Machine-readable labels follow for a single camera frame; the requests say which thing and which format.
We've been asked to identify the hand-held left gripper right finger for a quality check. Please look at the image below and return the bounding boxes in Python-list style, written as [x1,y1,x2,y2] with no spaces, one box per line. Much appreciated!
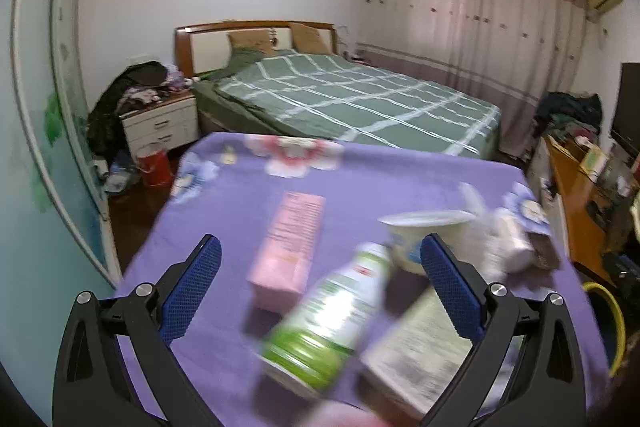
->
[419,233,588,427]

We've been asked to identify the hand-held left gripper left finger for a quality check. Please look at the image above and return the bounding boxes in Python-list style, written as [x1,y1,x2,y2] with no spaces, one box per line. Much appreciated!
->
[52,234,223,427]

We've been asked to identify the grey printed box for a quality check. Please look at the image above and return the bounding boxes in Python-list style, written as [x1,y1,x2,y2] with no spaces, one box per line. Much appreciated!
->
[360,287,481,420]

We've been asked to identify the brown plastic tray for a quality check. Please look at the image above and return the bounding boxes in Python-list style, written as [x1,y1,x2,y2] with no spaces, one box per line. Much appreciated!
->
[525,229,561,270]

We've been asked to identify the green label plastic bottle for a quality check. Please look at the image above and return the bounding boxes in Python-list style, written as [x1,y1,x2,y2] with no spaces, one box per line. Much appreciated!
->
[260,242,393,395]

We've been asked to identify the yellow rim trash bin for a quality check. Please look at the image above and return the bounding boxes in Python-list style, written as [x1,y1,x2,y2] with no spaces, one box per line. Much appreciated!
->
[582,282,627,378]

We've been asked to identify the white plastic cup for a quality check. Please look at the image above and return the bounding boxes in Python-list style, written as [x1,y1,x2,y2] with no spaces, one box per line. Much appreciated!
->
[377,209,476,278]

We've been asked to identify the purple floral cloth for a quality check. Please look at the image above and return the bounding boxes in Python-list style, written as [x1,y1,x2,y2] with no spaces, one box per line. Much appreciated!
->
[112,132,616,427]

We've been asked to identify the pink box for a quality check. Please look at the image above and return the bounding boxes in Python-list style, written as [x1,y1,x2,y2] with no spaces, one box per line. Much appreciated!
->
[247,192,326,313]

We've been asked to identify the red bucket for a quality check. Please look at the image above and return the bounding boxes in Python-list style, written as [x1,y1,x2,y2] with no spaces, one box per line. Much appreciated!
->
[136,142,173,188]

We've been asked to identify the plastic bags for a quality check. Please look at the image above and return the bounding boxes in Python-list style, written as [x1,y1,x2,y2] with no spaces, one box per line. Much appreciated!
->
[100,151,142,196]

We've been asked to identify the wooden desk with clutter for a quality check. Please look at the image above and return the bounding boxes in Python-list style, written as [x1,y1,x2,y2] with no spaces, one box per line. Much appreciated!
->
[530,134,616,288]

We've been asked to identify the white nightstand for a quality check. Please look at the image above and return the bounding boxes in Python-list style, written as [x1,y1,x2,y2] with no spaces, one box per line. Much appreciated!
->
[120,93,199,158]

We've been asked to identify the painted glass wardrobe door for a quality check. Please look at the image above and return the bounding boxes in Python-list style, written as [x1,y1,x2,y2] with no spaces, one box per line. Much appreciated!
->
[10,0,123,288]

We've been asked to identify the green white box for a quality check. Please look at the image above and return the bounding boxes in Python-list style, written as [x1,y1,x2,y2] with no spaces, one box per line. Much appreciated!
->
[579,142,611,182]

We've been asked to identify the dark clothes pile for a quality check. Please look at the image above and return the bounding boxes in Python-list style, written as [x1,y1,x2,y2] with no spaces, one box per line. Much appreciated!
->
[87,61,193,158]

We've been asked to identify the pile of folded clothes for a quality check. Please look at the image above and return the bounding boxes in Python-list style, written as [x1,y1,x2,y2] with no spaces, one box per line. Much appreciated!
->
[532,91,603,142]

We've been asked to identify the green plaid duvet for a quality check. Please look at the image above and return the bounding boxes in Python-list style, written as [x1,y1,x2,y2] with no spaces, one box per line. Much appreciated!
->
[192,49,502,156]

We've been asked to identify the wooden bed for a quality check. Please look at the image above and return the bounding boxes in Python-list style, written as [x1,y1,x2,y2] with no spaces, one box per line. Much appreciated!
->
[174,21,503,158]

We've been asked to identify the black television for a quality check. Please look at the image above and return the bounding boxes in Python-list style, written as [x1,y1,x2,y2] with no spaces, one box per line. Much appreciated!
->
[611,63,640,158]

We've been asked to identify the brown pillow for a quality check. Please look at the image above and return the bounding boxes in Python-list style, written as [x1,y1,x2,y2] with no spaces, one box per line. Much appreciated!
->
[227,31,276,56]
[289,23,332,55]

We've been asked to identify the pale pink curtain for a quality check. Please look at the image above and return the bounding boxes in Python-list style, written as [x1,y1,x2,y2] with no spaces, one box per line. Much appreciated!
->
[362,0,591,158]

